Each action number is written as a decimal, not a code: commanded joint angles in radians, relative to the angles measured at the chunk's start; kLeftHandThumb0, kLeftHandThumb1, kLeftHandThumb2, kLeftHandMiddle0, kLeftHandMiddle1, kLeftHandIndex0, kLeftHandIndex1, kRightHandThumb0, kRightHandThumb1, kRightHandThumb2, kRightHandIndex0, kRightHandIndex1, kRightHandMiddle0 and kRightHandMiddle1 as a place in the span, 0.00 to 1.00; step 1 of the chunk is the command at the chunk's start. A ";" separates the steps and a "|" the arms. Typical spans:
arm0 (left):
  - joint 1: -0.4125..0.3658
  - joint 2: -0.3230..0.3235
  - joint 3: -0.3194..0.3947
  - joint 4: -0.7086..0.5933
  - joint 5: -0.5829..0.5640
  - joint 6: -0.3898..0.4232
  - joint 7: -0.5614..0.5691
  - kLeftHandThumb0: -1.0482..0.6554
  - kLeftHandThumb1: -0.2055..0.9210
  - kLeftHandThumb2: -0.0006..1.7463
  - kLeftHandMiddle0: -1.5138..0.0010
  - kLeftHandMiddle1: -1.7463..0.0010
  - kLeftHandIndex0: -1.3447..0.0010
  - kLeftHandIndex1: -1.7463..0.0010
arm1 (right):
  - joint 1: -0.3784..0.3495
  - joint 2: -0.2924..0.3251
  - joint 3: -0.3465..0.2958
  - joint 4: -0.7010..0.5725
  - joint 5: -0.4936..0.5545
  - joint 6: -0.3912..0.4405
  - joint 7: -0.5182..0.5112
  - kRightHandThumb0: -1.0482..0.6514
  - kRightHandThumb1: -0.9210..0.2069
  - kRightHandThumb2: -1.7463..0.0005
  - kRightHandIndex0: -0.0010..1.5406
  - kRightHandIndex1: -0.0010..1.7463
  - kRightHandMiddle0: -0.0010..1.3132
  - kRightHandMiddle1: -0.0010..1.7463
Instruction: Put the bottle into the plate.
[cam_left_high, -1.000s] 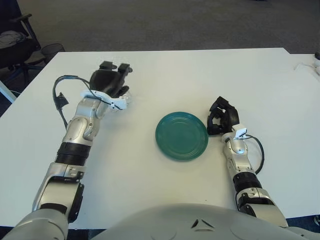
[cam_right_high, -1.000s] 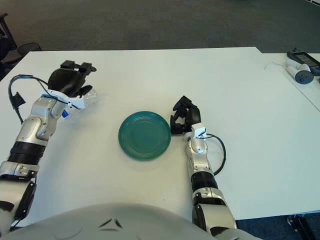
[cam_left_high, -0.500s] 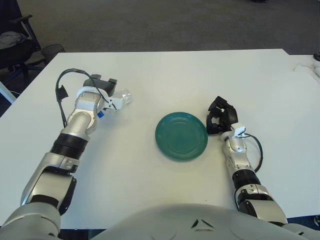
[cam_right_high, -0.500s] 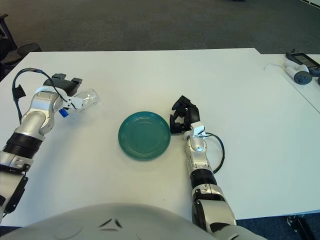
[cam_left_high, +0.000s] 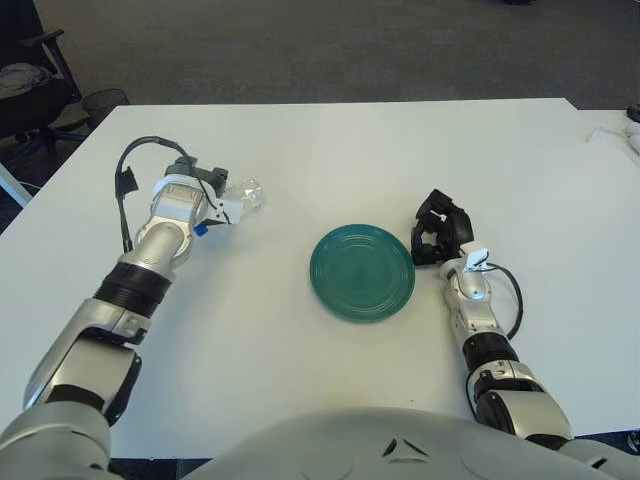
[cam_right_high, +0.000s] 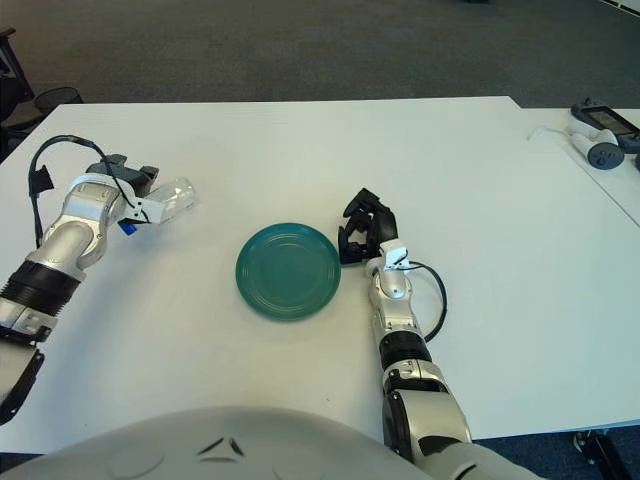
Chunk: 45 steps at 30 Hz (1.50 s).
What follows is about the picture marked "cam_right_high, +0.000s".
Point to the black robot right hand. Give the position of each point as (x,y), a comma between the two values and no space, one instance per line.
(385,230)

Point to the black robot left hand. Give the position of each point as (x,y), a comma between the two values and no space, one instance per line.
(132,175)

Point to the clear plastic cup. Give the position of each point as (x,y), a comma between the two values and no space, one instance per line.
(177,197)

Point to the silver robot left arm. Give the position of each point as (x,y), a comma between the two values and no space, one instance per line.
(75,225)

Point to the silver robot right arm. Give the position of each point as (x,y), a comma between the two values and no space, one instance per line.
(395,290)

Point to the green round plate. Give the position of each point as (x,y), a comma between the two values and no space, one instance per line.
(287,275)

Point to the black office chair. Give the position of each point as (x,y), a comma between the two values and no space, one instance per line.
(12,95)

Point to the white grey VR controller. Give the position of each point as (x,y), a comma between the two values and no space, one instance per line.
(605,157)

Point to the grey robot torso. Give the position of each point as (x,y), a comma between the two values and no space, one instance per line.
(250,440)

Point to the black table leg caster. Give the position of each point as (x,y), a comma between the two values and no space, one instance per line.
(600,450)

